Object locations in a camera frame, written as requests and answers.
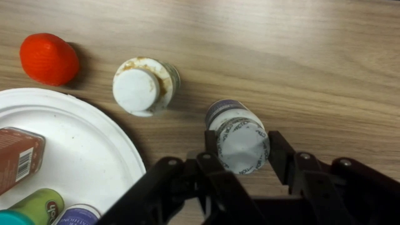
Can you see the white pill bottle green label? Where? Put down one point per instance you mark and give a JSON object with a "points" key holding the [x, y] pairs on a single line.
{"points": [[138, 89]]}

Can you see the red knitted ball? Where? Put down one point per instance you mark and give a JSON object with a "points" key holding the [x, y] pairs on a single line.
{"points": [[49, 59]]}

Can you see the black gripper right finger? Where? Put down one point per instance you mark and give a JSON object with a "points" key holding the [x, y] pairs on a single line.
{"points": [[304, 167]]}

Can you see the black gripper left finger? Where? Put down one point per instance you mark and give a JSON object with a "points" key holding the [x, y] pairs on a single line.
{"points": [[214, 164]]}

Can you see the large white pill bottle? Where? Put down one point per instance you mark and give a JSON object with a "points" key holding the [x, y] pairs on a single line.
{"points": [[242, 142]]}

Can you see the teal lid dough tub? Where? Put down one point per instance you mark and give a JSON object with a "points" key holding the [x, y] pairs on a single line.
{"points": [[38, 207]]}

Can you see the white paper plate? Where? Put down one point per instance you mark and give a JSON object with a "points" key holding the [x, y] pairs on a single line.
{"points": [[83, 146]]}

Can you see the brown spice bottle orange lid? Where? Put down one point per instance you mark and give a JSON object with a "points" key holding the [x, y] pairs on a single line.
{"points": [[19, 161]]}

